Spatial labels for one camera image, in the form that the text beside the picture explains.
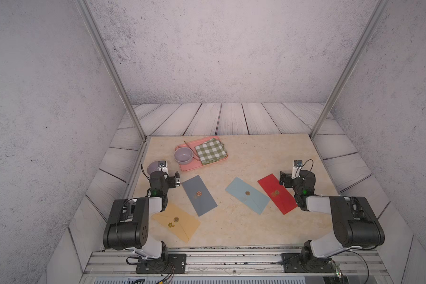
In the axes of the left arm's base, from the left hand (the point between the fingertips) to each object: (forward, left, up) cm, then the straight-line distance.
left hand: (170, 171), depth 95 cm
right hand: (-2, -64, +1) cm, 64 cm away
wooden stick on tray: (+19, -10, -5) cm, 22 cm away
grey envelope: (-10, -15, -7) cm, 20 cm away
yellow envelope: (-23, -6, -8) cm, 25 cm away
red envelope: (-10, -56, -7) cm, 58 cm away
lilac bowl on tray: (+14, -5, -4) cm, 15 cm away
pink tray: (+17, -11, -6) cm, 21 cm away
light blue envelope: (-11, -41, -7) cm, 43 cm away
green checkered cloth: (+18, -21, -6) cm, 29 cm away
